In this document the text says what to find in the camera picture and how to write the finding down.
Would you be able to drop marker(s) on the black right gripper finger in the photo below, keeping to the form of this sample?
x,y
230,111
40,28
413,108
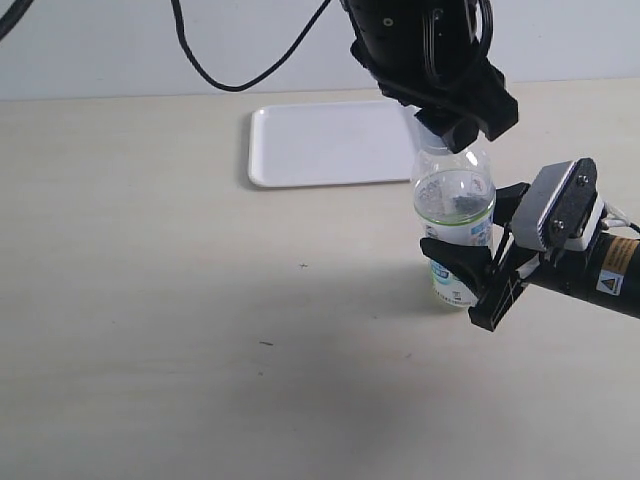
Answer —
x,y
462,274
507,202

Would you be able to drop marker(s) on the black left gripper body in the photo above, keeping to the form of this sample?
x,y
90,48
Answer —
x,y
480,95

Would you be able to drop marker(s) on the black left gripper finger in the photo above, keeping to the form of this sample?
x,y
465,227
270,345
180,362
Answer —
x,y
461,134
437,119

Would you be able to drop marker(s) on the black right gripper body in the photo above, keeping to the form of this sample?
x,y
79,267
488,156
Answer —
x,y
508,274

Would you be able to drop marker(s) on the clear plastic drink bottle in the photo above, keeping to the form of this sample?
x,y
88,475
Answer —
x,y
454,194

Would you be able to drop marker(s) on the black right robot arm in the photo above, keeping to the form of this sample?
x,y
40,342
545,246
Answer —
x,y
605,272

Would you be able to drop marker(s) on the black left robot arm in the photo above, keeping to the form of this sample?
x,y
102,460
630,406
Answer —
x,y
434,56

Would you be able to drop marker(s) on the white plastic tray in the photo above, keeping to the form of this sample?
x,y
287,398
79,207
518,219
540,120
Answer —
x,y
331,144

